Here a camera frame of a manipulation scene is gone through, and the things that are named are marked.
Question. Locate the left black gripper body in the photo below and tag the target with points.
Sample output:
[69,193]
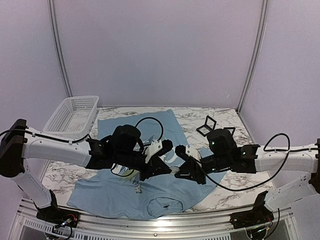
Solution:
[149,169]

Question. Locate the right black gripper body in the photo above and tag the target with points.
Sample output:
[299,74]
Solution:
[201,178]

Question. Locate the round silver brooch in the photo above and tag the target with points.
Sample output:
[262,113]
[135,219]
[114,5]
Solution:
[174,170]

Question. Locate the light blue printed t-shirt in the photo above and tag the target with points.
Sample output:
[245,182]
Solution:
[114,196]

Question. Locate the white perforated plastic basket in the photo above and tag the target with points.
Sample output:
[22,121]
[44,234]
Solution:
[74,117]

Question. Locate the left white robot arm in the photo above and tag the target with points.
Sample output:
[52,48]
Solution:
[123,147]

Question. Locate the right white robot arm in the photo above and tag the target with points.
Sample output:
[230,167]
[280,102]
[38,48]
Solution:
[251,159]

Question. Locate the open black brooch box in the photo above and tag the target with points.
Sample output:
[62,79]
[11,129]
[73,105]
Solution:
[206,128]

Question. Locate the black square box lid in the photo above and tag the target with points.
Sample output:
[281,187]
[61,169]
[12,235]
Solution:
[231,130]

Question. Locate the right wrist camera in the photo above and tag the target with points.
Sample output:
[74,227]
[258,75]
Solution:
[187,153]

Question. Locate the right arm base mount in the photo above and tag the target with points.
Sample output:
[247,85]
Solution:
[259,214]

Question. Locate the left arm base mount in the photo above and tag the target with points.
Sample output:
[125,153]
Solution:
[57,215]

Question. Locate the aluminium front rail frame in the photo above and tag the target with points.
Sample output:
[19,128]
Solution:
[207,225]

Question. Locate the right wall aluminium profile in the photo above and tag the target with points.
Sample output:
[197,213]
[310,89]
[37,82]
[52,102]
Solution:
[258,42]

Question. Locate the wall aluminium profile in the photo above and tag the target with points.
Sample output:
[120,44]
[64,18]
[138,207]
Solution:
[58,48]
[258,42]

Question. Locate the left wall aluminium profile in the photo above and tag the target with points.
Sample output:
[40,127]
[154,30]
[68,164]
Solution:
[58,48]

